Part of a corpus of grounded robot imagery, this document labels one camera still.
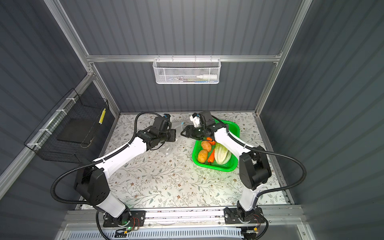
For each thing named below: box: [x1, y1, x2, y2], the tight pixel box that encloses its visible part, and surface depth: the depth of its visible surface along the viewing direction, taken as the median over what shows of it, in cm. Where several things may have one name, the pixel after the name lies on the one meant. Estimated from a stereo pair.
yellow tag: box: [98, 108, 106, 125], surface depth 84 cm
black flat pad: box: [56, 118, 94, 144], surface depth 74 cm
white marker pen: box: [196, 74, 218, 80], surface depth 93 cm
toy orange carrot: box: [208, 149, 215, 163], surface depth 92 cm
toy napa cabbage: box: [214, 142, 232, 165], surface depth 90 cm
